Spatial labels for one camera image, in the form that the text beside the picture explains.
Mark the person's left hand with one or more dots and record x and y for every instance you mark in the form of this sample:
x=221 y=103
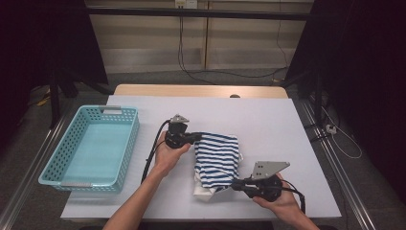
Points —
x=166 y=158

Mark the aluminium floor rail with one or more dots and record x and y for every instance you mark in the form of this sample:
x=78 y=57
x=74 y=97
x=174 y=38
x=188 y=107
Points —
x=35 y=159
x=335 y=166

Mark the white plug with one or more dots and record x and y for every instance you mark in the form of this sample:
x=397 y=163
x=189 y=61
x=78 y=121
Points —
x=331 y=129

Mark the yellow strip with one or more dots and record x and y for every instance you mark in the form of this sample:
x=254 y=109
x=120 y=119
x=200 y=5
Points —
x=43 y=101

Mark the black metal stand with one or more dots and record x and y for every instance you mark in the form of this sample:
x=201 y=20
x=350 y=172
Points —
x=55 y=96

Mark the white wall socket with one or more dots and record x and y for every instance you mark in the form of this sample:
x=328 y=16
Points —
x=186 y=4

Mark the black horizontal metal bar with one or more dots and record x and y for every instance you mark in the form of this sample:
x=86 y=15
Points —
x=198 y=13

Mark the light blue plastic basket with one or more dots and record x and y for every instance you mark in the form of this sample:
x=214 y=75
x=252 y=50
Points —
x=92 y=147

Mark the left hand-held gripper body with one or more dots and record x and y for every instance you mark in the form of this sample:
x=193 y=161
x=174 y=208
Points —
x=177 y=131

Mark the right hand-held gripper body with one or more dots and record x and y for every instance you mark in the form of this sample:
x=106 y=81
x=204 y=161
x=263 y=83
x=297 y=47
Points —
x=266 y=169

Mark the person's right hand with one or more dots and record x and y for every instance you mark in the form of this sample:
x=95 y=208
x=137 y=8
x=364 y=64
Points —
x=288 y=204

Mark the black curtain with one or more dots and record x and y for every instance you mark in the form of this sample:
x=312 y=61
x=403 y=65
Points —
x=38 y=41
x=367 y=64

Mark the dark round table grommet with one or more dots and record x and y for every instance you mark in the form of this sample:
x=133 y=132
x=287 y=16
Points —
x=235 y=96

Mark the blue white striped baby romper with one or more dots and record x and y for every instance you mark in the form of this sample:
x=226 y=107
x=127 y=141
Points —
x=217 y=159

